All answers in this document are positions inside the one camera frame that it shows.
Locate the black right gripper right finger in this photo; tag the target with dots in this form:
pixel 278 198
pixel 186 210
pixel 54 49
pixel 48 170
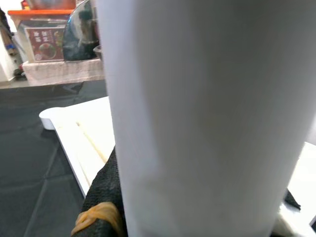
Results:
pixel 291 200

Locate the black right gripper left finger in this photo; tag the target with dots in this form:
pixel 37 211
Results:
pixel 106 182

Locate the white plastic table leg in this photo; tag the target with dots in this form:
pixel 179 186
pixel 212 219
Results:
pixel 197 111

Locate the white plastic children table top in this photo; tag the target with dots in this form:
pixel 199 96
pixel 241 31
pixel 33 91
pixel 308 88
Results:
pixel 81 128

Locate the yellow rubber band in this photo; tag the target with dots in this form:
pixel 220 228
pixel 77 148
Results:
pixel 98 212

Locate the translucent storage box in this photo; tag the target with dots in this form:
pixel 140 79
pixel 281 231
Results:
pixel 61 71

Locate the brown printed carton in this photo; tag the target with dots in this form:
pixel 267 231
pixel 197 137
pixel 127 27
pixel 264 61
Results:
pixel 44 44

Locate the orange plastic tray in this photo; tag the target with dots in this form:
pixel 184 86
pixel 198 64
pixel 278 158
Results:
pixel 39 12

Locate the large silver metal pot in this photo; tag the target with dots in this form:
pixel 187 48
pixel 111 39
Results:
pixel 51 3

